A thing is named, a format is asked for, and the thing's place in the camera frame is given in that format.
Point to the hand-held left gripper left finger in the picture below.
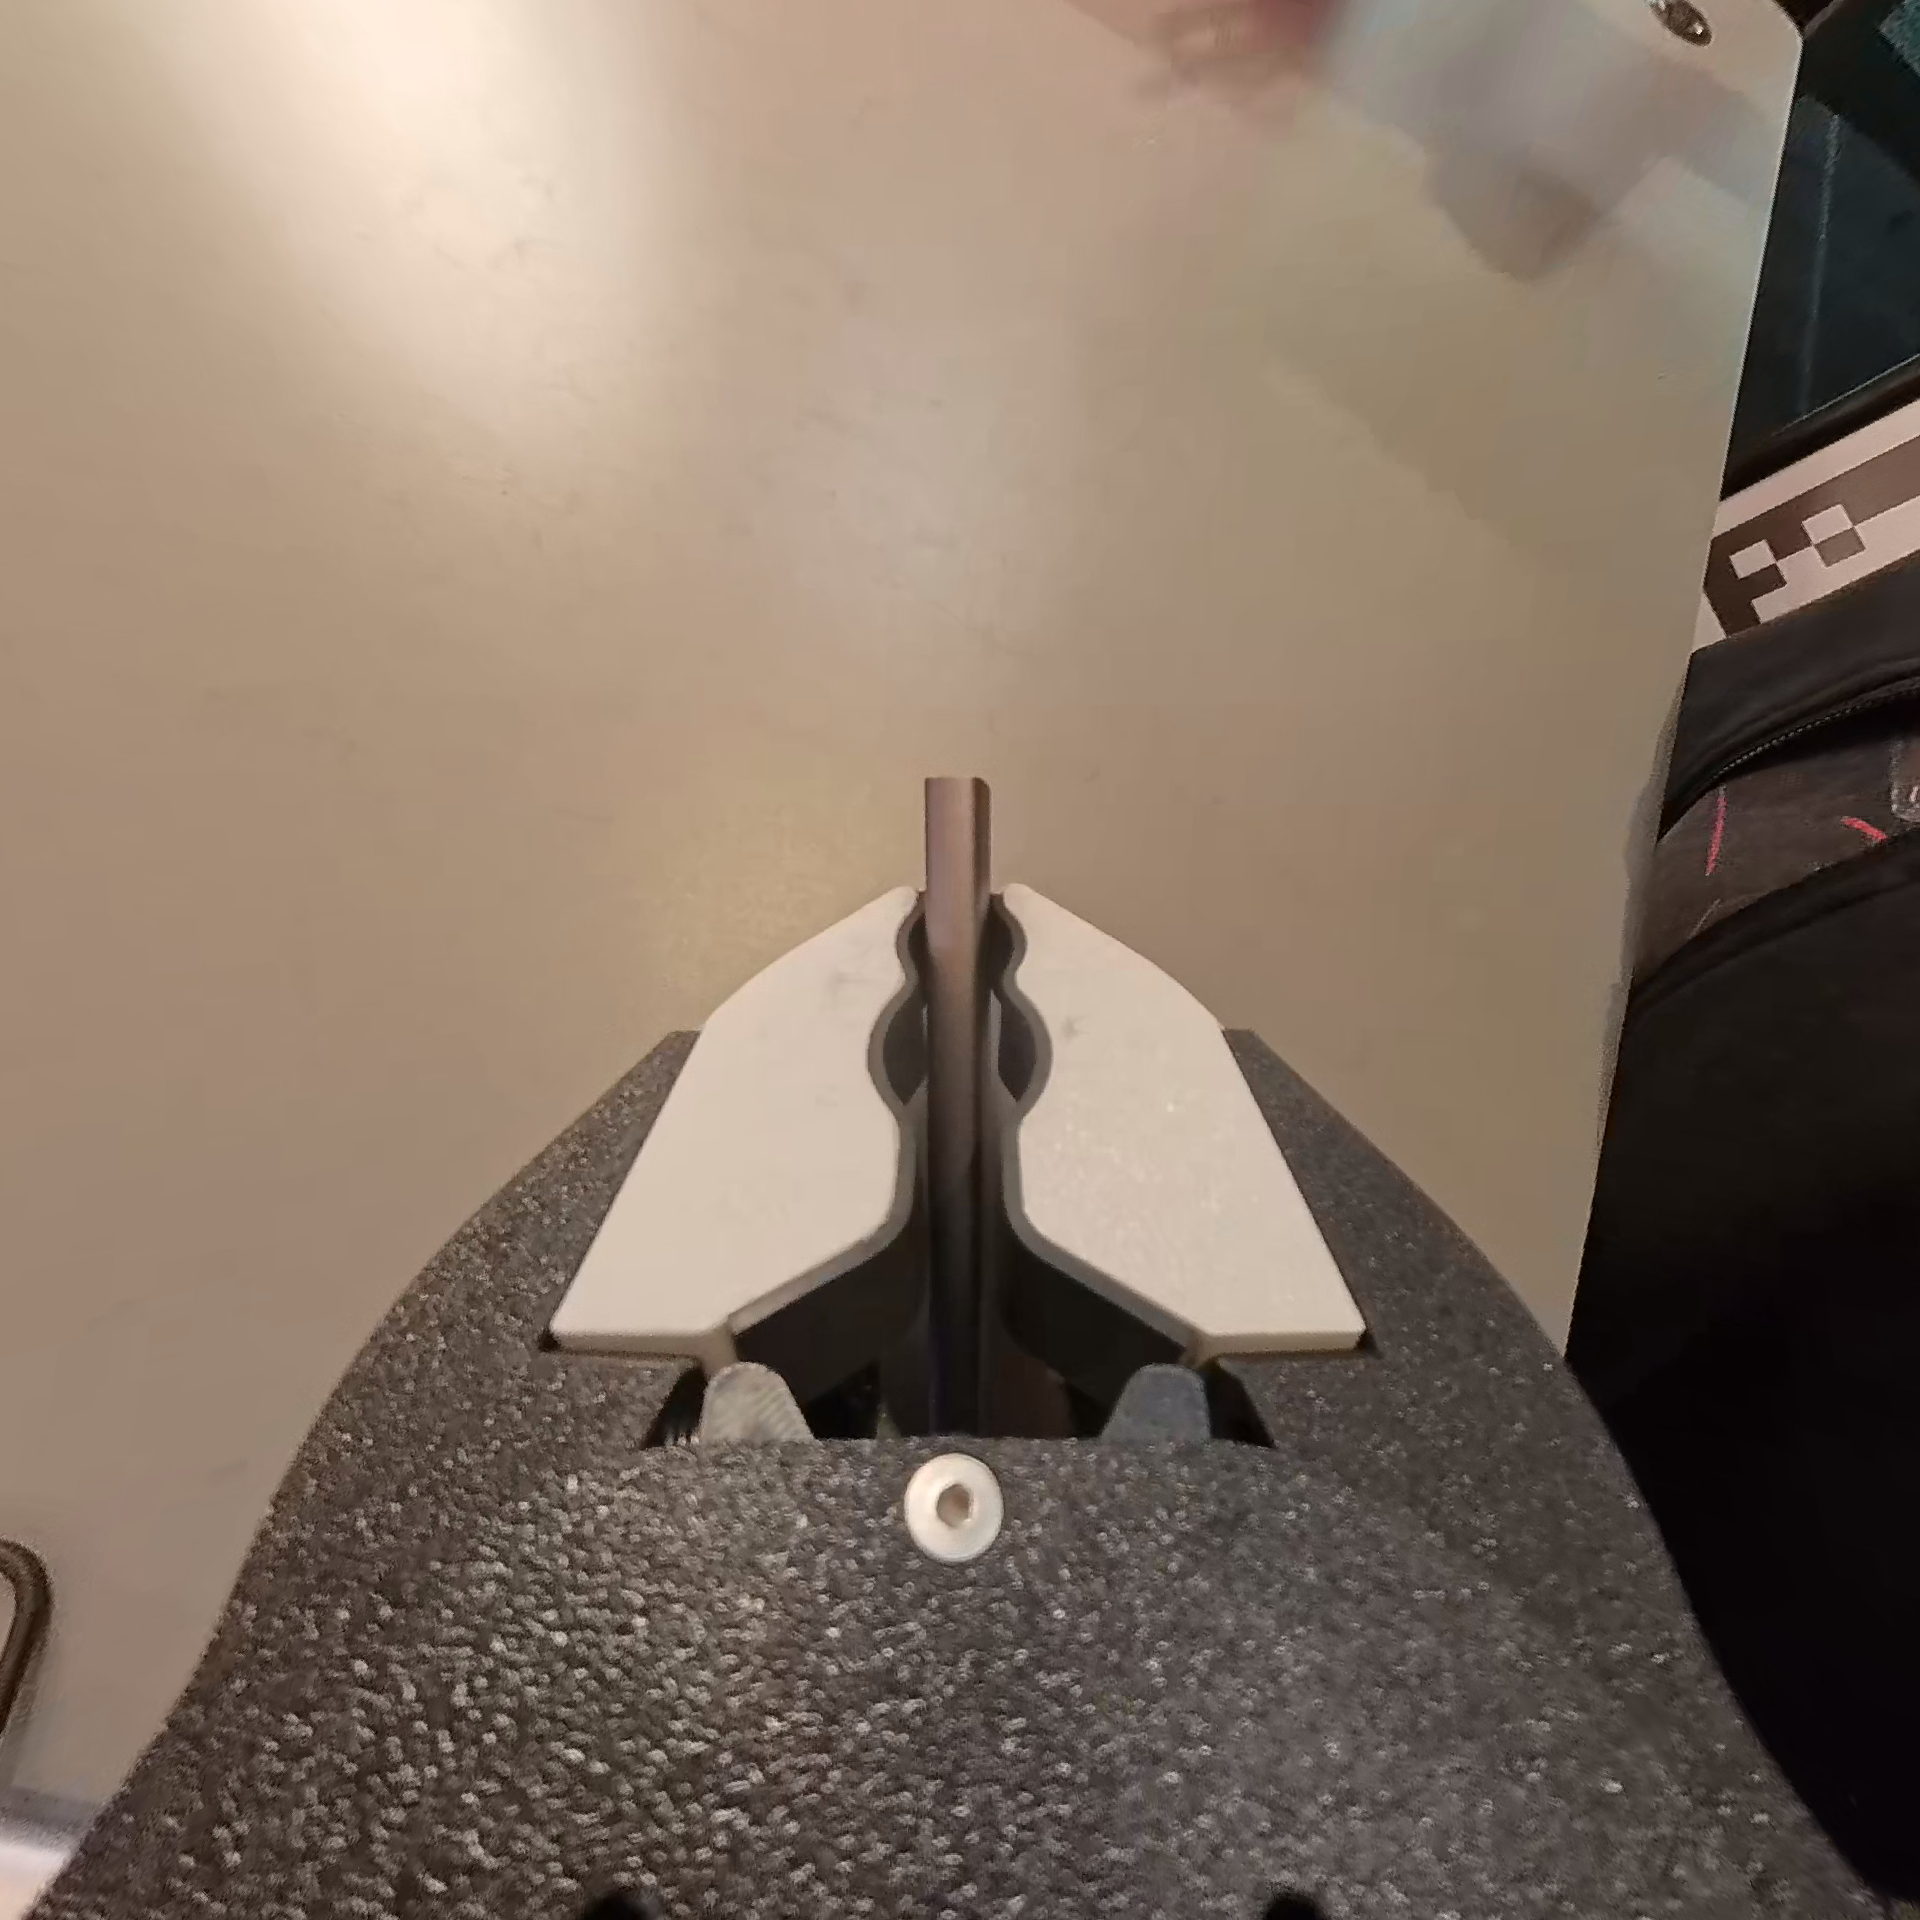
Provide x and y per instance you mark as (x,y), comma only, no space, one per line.
(749,1170)

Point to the black white marker board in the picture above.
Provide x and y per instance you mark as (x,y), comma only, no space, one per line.
(1799,556)

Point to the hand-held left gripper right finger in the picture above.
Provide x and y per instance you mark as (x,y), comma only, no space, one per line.
(1170,1170)

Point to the grey usb hub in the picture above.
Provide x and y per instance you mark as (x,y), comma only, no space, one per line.
(956,899)

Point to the black backpack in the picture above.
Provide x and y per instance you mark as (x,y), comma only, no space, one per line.
(1769,1200)

